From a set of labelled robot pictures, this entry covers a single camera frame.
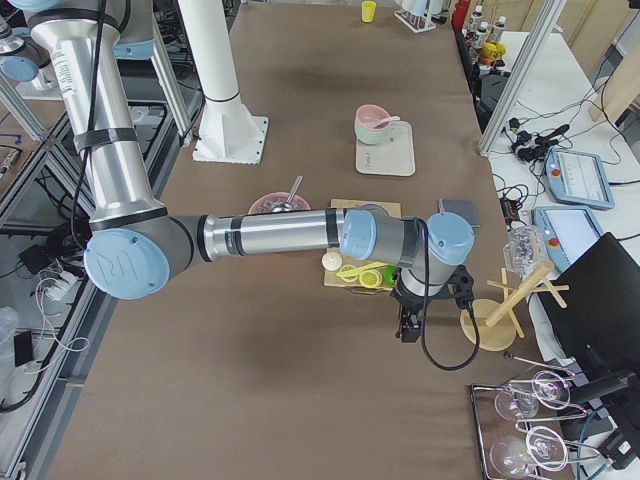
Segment glass mug on rack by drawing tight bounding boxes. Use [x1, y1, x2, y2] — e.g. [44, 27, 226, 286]
[503, 226, 548, 277]

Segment teach pendant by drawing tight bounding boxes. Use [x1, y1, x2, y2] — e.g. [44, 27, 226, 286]
[532, 205, 604, 272]
[545, 148, 615, 210]

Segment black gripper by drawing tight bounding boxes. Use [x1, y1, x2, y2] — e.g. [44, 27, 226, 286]
[391, 279, 430, 343]

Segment lower wine glass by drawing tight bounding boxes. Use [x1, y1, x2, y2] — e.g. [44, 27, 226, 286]
[489, 426, 569, 479]

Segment white garlic bulb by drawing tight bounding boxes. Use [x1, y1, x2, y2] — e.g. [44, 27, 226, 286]
[321, 251, 343, 272]

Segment front lemon slice stack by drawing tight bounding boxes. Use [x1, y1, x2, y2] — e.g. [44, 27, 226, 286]
[358, 269, 384, 289]

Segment near teach pendant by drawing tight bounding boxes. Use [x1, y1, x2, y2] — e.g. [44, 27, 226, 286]
[532, 205, 604, 272]

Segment wooden cup rack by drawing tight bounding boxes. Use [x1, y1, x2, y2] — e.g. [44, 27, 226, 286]
[460, 257, 570, 352]

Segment black monitor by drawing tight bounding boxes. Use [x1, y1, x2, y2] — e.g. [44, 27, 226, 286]
[548, 231, 640, 416]

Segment yellow plastic cup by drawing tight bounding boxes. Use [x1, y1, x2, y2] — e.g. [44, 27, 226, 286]
[361, 0, 377, 24]

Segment white ceramic spoon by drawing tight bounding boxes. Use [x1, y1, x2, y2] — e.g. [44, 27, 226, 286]
[363, 115, 400, 129]

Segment far teach pendant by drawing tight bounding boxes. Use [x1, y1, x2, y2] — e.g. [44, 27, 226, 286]
[545, 148, 615, 210]

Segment upper wine glass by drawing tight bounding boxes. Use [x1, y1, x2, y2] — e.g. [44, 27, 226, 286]
[494, 370, 570, 421]

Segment wooden cutting board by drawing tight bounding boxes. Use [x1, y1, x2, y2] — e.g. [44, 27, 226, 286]
[323, 198, 401, 294]

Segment metal ice scoop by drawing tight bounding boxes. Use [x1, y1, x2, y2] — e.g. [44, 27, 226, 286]
[270, 175, 303, 213]

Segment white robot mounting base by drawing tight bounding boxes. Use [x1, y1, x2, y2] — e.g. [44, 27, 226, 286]
[179, 0, 269, 165]

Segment cream rabbit tray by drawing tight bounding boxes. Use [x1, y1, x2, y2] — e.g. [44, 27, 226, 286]
[355, 121, 416, 177]

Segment grey and purple cloth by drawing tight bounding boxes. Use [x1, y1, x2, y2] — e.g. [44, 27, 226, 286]
[438, 198, 481, 229]

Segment white cup holder rack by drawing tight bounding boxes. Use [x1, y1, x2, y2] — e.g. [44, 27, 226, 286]
[394, 0, 447, 33]

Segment small pink bowl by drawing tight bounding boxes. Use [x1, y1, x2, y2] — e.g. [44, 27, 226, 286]
[355, 104, 389, 125]

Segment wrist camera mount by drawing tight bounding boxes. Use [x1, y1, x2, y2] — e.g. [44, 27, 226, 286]
[438, 265, 475, 310]

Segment third robot base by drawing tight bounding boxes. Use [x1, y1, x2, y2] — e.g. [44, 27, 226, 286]
[1, 27, 62, 101]

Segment wine glass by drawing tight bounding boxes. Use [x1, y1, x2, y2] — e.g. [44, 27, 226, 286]
[494, 370, 570, 421]
[489, 426, 569, 479]

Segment green stacked bowls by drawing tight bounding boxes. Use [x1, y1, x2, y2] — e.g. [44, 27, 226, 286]
[354, 123, 390, 145]

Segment yellow plastic knife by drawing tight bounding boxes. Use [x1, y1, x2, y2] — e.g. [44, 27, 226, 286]
[336, 262, 386, 280]

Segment aluminium frame post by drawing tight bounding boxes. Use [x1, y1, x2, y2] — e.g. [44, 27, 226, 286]
[478, 0, 567, 158]

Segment pink bowl with ice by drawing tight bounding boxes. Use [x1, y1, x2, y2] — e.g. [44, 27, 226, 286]
[248, 192, 311, 215]

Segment green lime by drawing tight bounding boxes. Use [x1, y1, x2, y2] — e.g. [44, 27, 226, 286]
[383, 265, 397, 287]

